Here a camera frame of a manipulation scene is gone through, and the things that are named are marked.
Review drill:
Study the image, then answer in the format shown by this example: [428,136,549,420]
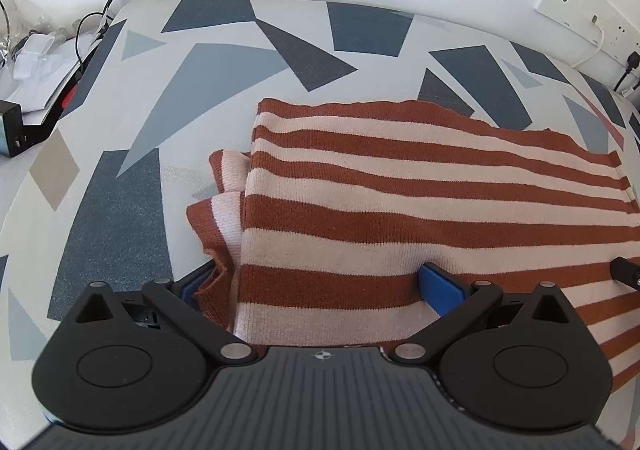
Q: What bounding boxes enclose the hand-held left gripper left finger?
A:
[74,265,260,367]

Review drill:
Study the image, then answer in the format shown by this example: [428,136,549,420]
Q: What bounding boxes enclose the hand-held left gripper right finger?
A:
[389,261,577,370]

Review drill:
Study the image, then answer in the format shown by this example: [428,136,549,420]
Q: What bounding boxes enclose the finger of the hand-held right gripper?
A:
[610,256,640,291]

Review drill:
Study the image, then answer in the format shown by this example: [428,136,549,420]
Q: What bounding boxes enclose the brown white striped sweater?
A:
[186,98,640,446]

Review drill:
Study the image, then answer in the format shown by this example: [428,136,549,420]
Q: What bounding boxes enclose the geometric patterned tablecloth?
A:
[0,0,640,450]

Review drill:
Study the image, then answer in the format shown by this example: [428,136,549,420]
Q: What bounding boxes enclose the black power plug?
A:
[614,49,640,92]

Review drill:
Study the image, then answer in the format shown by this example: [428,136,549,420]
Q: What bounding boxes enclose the black power adapter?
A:
[0,99,26,157]

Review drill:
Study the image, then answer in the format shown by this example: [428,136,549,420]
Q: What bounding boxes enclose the white papers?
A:
[0,30,101,113]

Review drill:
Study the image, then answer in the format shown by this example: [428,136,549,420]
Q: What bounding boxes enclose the clear plastic wrapper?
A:
[0,28,66,81]

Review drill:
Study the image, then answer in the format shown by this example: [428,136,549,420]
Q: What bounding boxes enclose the white charger cable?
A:
[571,14,607,70]

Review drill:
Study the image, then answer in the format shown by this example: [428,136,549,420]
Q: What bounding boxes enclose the white wall socket panel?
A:
[533,0,640,67]

